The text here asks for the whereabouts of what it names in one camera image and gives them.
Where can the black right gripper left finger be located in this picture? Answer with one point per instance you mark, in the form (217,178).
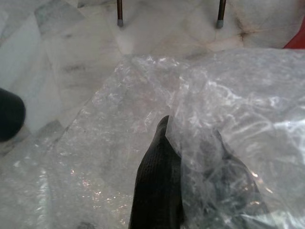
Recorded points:
(157,179)

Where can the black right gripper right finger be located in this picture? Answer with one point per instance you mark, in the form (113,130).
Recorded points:
(226,190)

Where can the clear bubble wrap sheet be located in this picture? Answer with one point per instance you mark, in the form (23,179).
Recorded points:
(119,155)

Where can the black robot foot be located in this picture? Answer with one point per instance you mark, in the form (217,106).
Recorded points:
(10,114)

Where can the red plastic object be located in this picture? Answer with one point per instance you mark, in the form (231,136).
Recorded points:
(296,41)

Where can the thin metal leg grey cap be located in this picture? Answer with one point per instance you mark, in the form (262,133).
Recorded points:
(220,12)
(119,12)

